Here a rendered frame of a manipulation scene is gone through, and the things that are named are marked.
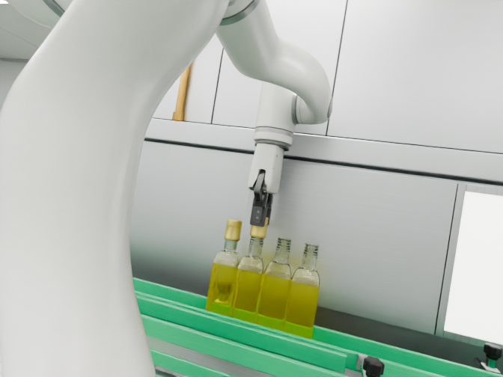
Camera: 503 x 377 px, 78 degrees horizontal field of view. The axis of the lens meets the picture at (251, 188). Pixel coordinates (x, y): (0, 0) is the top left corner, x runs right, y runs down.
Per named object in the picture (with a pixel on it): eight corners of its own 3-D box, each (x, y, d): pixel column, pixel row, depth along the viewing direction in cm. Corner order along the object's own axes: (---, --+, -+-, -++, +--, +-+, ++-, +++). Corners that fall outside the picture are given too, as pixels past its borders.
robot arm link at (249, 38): (316, -41, 41) (337, 99, 67) (212, -25, 47) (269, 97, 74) (301, 12, 38) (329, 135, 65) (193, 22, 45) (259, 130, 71)
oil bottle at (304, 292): (307, 367, 66) (322, 267, 66) (304, 381, 61) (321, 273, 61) (281, 359, 68) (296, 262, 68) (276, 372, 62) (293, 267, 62)
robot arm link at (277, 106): (301, 138, 69) (263, 135, 73) (311, 79, 69) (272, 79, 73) (290, 128, 62) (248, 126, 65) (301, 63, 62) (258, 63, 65)
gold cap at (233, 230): (224, 239, 67) (228, 219, 67) (222, 236, 71) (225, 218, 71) (241, 241, 68) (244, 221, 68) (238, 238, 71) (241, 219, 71)
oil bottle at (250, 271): (254, 351, 69) (269, 256, 69) (247, 363, 64) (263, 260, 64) (230, 344, 71) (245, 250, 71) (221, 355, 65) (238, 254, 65)
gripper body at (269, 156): (261, 143, 73) (254, 191, 73) (249, 135, 64) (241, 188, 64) (293, 147, 71) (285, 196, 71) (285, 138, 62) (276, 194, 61)
